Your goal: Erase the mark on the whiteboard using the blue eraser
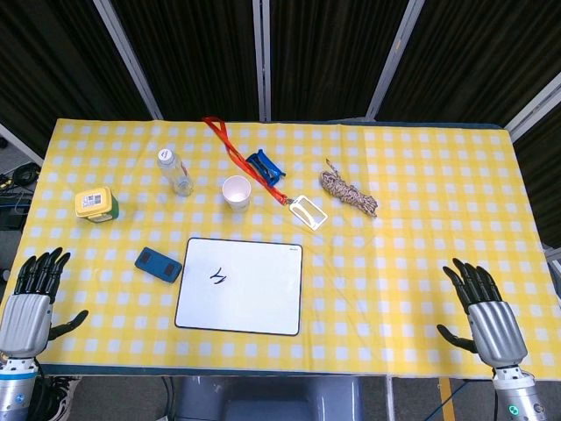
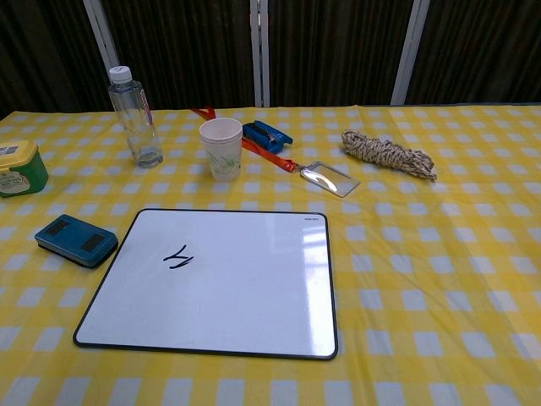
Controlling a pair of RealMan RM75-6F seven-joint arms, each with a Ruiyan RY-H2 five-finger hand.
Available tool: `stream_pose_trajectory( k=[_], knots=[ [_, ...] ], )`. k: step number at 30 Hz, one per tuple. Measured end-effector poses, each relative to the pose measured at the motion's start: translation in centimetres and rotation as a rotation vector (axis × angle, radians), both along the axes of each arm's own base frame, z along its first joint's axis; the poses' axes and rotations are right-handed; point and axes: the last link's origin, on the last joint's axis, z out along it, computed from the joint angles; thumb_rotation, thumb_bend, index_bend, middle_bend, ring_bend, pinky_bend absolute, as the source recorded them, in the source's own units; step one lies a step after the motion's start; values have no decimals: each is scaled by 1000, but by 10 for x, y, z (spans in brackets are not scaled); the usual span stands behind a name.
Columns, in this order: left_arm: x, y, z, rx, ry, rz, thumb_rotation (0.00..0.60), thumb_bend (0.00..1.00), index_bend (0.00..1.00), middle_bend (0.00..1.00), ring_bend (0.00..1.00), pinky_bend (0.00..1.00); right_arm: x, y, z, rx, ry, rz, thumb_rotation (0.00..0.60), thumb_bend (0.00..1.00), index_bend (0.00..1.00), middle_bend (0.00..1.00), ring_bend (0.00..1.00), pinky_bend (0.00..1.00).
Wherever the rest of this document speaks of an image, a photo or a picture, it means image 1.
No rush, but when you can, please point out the small white whiteboard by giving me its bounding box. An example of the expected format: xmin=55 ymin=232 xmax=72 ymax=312
xmin=174 ymin=237 xmax=304 ymax=338

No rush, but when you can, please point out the grey partition frame post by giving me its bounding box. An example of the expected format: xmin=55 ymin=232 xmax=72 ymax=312
xmin=252 ymin=0 xmax=273 ymax=123
xmin=504 ymin=72 xmax=561 ymax=144
xmin=0 ymin=122 xmax=45 ymax=168
xmin=364 ymin=0 xmax=425 ymax=120
xmin=91 ymin=0 xmax=164 ymax=120

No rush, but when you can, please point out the coiled braided rope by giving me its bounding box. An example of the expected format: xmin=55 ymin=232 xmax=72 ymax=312
xmin=318 ymin=159 xmax=380 ymax=219

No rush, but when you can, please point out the white paper cup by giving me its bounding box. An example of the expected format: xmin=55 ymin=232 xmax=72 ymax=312
xmin=221 ymin=175 xmax=252 ymax=213

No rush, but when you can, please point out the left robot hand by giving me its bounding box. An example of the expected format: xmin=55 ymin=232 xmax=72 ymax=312
xmin=0 ymin=247 xmax=89 ymax=360

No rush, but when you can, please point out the yellow checkered tablecloth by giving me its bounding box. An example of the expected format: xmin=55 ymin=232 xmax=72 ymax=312
xmin=0 ymin=117 xmax=561 ymax=381

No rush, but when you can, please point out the blue whiteboard eraser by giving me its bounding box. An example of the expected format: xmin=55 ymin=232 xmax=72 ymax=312
xmin=133 ymin=246 xmax=183 ymax=282

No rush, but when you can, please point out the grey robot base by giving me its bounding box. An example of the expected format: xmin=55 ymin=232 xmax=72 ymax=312
xmin=174 ymin=375 xmax=365 ymax=421

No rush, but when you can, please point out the yellow lidded green box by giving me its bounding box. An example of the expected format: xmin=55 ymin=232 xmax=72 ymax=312
xmin=74 ymin=186 xmax=120 ymax=225

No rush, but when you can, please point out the white badge holder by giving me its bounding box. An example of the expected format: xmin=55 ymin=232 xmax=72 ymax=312
xmin=288 ymin=195 xmax=330 ymax=232

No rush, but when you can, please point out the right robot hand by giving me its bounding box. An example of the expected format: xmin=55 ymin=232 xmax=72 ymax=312
xmin=437 ymin=258 xmax=529 ymax=365

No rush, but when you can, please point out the black cables bundle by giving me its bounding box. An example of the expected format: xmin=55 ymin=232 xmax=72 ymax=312
xmin=0 ymin=160 xmax=41 ymax=194

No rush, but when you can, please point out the orange lanyard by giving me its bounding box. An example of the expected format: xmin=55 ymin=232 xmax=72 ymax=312
xmin=201 ymin=116 xmax=291 ymax=206

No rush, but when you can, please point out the clear plastic water bottle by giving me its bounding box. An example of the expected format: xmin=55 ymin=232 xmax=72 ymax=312
xmin=156 ymin=148 xmax=195 ymax=197

